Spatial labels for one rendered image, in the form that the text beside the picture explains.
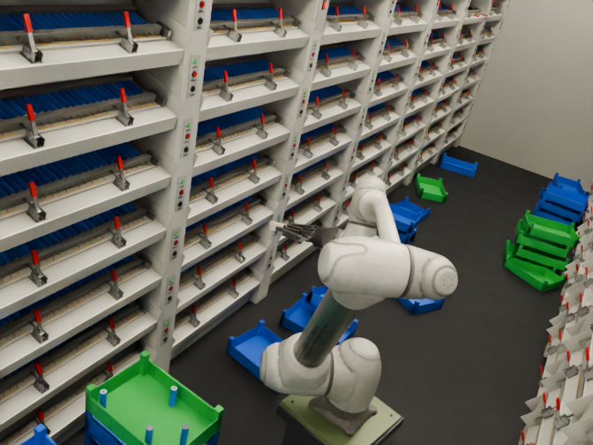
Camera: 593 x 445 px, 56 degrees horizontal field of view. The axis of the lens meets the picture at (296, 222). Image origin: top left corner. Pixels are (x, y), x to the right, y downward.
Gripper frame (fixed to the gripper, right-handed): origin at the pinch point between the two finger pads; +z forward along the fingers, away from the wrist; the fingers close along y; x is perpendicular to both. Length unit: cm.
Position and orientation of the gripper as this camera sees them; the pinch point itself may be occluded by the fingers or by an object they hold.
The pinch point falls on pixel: (277, 226)
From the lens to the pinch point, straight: 203.6
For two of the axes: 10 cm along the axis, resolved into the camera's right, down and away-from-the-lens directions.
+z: -8.6, -2.1, 4.6
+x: 0.2, -9.2, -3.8
